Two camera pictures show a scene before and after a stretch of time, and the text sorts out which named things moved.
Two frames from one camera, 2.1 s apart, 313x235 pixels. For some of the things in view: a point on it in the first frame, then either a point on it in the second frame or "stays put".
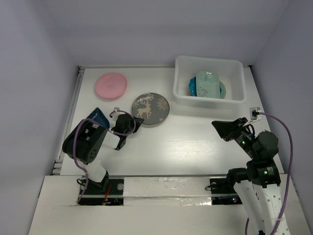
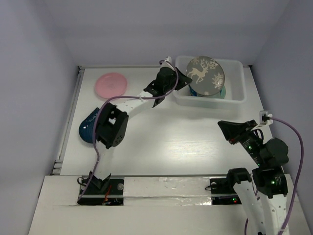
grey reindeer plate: (153, 107) to (208, 75)
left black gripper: (139, 121) to (183, 80)
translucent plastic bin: (231, 71) stays put
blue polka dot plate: (192, 86) stays put
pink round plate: (111, 85) stays put
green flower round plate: (222, 90) stays put
